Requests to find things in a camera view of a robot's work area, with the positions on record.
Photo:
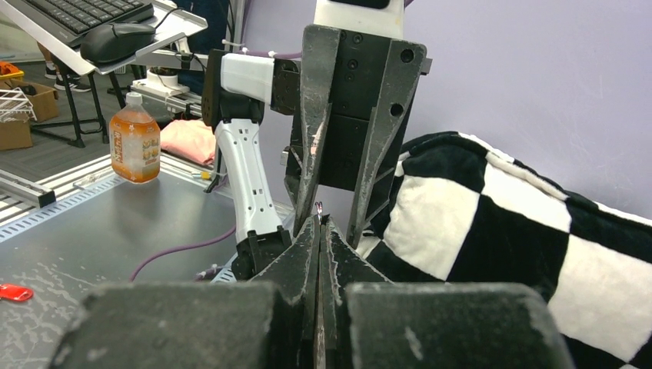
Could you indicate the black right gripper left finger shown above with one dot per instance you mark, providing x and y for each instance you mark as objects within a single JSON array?
[{"x": 266, "y": 322}]

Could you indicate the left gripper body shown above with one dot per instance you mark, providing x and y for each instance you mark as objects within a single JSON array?
[{"x": 354, "y": 93}]

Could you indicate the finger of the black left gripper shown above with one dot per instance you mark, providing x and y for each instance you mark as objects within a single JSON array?
[
  {"x": 401, "y": 74},
  {"x": 319, "y": 52}
]

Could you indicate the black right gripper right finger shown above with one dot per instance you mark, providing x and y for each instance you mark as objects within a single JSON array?
[{"x": 372, "y": 322}]

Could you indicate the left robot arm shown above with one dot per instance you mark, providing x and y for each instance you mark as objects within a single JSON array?
[{"x": 238, "y": 89}]

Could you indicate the black white checkered pillow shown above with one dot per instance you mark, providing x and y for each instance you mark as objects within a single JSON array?
[{"x": 461, "y": 211}]

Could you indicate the pink folded cloth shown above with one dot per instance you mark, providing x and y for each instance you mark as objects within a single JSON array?
[{"x": 189, "y": 139}]

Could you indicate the orange drink bottle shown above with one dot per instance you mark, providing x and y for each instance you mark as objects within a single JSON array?
[{"x": 134, "y": 142}]

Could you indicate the black computer mouse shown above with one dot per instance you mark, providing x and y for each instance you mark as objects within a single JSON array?
[{"x": 114, "y": 42}]

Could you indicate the black keyboard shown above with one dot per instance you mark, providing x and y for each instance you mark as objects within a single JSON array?
[{"x": 79, "y": 16}]

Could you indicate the black stool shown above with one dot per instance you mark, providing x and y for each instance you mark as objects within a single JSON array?
[{"x": 42, "y": 129}]

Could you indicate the red spare key tag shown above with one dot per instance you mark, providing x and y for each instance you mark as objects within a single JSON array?
[{"x": 15, "y": 293}]

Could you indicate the cardboard box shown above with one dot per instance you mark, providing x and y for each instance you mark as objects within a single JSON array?
[{"x": 17, "y": 134}]

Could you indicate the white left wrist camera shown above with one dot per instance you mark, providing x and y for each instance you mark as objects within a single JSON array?
[{"x": 383, "y": 18}]

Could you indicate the white wire basket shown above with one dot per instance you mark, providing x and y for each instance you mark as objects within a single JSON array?
[{"x": 15, "y": 104}]

